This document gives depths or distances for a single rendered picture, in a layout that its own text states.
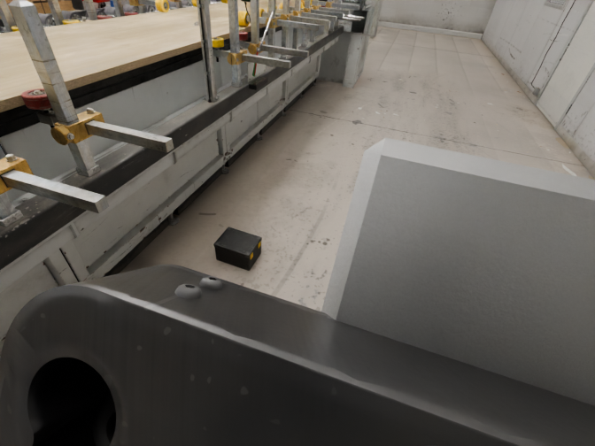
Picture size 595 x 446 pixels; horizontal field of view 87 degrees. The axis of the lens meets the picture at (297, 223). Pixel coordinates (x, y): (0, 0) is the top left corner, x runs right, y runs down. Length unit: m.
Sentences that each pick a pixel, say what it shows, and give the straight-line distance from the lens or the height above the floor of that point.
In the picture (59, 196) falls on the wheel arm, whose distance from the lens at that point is 0.87.
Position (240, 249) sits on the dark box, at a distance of 1.60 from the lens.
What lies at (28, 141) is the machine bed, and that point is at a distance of 1.29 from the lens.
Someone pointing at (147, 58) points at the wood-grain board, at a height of 0.89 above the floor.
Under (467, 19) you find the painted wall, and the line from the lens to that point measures 10.84.
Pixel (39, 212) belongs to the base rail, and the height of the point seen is 0.70.
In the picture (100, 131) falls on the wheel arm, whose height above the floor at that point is 0.84.
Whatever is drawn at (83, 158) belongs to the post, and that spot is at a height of 0.76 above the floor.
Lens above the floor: 1.25
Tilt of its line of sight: 40 degrees down
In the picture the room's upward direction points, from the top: 5 degrees clockwise
